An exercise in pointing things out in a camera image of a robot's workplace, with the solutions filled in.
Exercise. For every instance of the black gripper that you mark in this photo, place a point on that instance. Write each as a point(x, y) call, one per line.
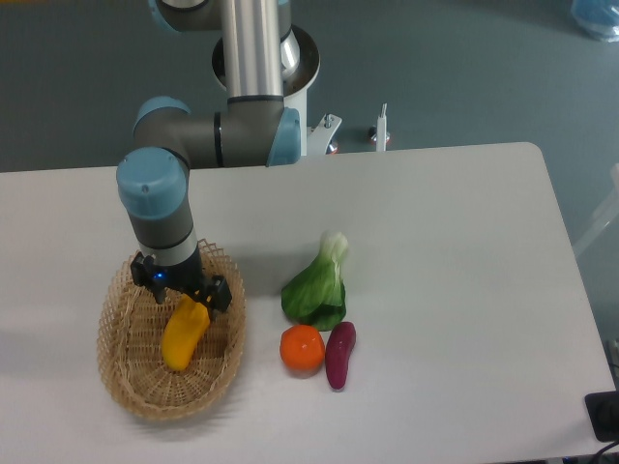
point(186, 277)

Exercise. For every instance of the yellow mango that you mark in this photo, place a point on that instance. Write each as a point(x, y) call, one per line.
point(187, 324)

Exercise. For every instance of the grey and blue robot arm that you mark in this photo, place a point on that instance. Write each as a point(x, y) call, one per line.
point(257, 129)

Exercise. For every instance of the woven wicker basket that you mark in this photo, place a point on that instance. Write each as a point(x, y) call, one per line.
point(130, 340)

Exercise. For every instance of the green bok choy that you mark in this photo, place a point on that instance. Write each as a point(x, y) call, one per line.
point(316, 295)

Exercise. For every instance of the orange tangerine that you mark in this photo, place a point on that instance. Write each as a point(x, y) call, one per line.
point(302, 348)

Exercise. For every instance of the purple sweet potato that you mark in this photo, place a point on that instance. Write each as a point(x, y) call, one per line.
point(339, 349)

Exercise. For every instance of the black device at table edge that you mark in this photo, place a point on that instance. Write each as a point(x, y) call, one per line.
point(602, 409)

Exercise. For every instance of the blue plastic bag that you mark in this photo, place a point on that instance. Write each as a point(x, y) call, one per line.
point(599, 18)

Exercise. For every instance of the white bracket with red feet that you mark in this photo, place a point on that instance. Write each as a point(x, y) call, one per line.
point(378, 134)

